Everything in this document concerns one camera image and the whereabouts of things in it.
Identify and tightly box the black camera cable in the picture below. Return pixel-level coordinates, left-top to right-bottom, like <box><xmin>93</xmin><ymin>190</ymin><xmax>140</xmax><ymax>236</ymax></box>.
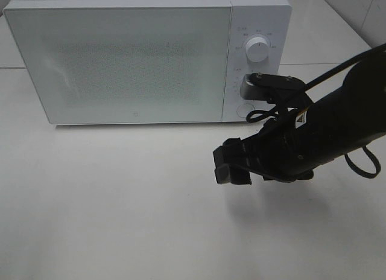
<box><xmin>246</xmin><ymin>43</ymin><xmax>386</xmax><ymax>178</ymax></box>

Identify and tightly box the white upper power knob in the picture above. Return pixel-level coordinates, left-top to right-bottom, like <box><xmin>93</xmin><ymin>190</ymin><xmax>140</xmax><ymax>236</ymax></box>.
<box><xmin>245</xmin><ymin>35</ymin><xmax>270</xmax><ymax>63</ymax></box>

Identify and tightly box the round door release button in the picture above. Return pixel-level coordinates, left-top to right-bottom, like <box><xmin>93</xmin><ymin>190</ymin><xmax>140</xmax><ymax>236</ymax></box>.
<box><xmin>236</xmin><ymin>103</ymin><xmax>255</xmax><ymax>119</ymax></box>

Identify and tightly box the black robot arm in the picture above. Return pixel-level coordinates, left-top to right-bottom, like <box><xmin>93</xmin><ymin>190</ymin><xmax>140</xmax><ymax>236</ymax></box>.
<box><xmin>214</xmin><ymin>53</ymin><xmax>385</xmax><ymax>185</ymax></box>

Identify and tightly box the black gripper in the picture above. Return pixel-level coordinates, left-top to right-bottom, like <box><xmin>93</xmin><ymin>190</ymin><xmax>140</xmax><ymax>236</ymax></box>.
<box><xmin>213</xmin><ymin>94</ymin><xmax>314</xmax><ymax>185</ymax></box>

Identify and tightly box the white microwave oven body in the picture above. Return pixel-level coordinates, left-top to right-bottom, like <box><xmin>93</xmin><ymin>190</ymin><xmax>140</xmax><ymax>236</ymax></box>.
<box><xmin>3</xmin><ymin>0</ymin><xmax>292</xmax><ymax>123</ymax></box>

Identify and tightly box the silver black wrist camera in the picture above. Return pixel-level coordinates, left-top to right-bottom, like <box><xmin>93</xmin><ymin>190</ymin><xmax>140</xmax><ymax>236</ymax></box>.
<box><xmin>240</xmin><ymin>73</ymin><xmax>305</xmax><ymax>103</ymax></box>

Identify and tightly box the white microwave door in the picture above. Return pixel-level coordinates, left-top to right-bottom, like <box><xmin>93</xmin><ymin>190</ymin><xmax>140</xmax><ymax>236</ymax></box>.
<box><xmin>5</xmin><ymin>7</ymin><xmax>230</xmax><ymax>125</ymax></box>

